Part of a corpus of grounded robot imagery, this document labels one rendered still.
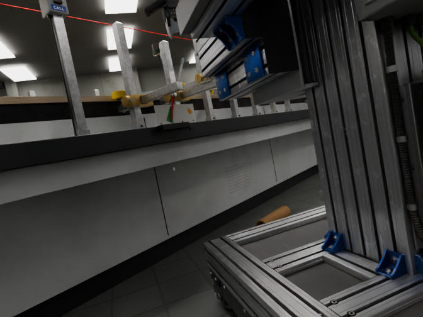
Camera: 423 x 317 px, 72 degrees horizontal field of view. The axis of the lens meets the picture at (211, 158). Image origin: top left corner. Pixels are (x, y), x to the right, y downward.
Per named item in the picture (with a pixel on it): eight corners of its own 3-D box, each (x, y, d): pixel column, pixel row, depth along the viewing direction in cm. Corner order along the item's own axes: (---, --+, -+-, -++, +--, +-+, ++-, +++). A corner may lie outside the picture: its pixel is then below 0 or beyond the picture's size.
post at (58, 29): (90, 134, 111) (64, 15, 108) (78, 136, 107) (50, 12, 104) (85, 136, 114) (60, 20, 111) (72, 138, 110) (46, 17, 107)
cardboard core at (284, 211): (289, 205, 189) (265, 221, 166) (291, 217, 189) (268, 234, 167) (278, 205, 194) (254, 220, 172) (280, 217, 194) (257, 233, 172)
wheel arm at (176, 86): (184, 91, 116) (182, 80, 116) (177, 91, 113) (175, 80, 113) (124, 113, 145) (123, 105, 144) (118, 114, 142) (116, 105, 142)
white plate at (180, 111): (196, 122, 154) (192, 103, 154) (158, 126, 135) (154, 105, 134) (196, 122, 155) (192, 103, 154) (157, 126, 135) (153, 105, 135)
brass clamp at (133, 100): (154, 104, 134) (152, 94, 134) (129, 105, 124) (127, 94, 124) (146, 107, 138) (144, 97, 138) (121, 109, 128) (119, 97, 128)
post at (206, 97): (218, 133, 168) (202, 50, 165) (214, 134, 165) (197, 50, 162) (213, 134, 170) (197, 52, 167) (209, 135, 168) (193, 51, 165)
